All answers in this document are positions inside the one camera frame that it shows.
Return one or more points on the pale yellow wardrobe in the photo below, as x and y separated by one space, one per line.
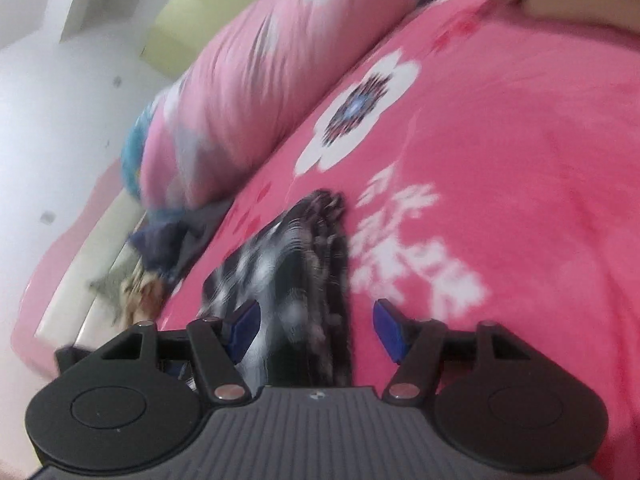
200 25

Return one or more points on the pink white headboard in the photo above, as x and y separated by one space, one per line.
75 270

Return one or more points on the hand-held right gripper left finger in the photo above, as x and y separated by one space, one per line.
245 327

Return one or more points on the pink floral duvet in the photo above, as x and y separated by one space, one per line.
250 75

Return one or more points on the dark grey garment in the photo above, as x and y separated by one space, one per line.
205 220

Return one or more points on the beige garment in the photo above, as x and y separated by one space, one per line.
142 295

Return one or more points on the pink floral blanket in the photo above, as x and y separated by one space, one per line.
500 160

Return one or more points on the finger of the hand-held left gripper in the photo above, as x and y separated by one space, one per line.
66 357

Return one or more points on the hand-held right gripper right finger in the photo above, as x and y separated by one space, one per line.
390 330

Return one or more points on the teal striped quilt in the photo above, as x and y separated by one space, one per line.
132 160

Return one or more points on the black white plaid pants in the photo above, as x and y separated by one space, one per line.
280 270

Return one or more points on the green patterned pillow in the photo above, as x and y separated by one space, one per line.
107 285

